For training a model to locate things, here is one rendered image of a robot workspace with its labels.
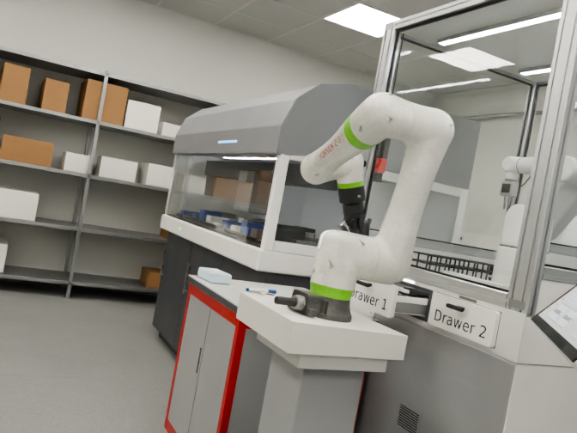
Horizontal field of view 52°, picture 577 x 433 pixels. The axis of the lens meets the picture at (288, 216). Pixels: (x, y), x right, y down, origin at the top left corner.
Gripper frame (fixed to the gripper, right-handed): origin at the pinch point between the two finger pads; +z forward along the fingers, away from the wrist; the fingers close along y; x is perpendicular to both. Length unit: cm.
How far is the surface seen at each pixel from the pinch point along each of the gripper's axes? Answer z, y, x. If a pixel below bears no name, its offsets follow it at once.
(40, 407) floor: 65, 114, -110
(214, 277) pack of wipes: 8, 39, -51
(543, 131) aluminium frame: -39, -37, 52
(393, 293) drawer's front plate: 9.6, -1.0, 17.8
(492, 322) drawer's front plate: 15, -14, 48
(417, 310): 18.9, -11.2, 16.4
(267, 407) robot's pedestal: 28, 53, 27
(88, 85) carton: -97, 27, -368
